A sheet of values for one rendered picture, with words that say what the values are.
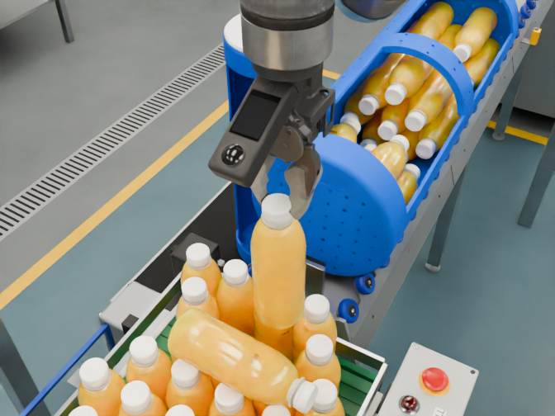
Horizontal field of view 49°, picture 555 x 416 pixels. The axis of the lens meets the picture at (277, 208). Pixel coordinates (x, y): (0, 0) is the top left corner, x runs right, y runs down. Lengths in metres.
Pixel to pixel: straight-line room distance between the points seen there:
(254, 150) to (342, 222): 0.50
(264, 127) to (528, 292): 2.05
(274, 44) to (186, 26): 3.53
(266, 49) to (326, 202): 0.52
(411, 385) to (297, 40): 0.52
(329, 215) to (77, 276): 1.62
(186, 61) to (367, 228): 2.78
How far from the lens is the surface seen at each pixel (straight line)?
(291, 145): 0.66
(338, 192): 1.04
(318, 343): 0.92
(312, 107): 0.67
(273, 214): 0.73
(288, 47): 0.59
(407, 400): 0.88
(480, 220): 2.78
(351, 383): 1.13
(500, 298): 2.51
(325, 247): 1.15
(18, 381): 1.19
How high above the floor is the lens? 1.87
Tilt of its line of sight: 44 degrees down
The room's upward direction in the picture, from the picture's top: straight up
